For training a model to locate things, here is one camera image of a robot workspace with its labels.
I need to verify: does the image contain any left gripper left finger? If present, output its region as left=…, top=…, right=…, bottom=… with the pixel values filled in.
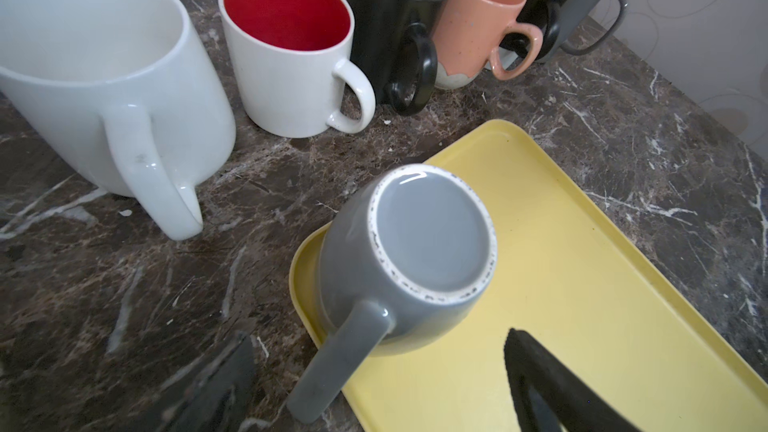
left=128, top=332, right=256, bottom=431

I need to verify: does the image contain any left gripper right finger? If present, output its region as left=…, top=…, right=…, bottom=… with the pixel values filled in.
left=504, top=328, right=637, bottom=431

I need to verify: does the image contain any small grey mug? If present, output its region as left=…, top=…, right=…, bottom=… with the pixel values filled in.
left=287, top=163, right=498, bottom=423

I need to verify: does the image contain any white ribbed mug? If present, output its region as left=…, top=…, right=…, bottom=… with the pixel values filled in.
left=1, top=0, right=236, bottom=241

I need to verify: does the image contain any peach and cream mug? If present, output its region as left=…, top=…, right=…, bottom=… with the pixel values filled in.
left=433, top=0, right=543, bottom=90

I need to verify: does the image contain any black mug white rim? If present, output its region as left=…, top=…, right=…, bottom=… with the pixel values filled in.
left=348, top=0, right=447, bottom=116

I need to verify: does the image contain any yellow plastic tray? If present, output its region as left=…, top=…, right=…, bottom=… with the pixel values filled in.
left=289, top=118, right=768, bottom=432

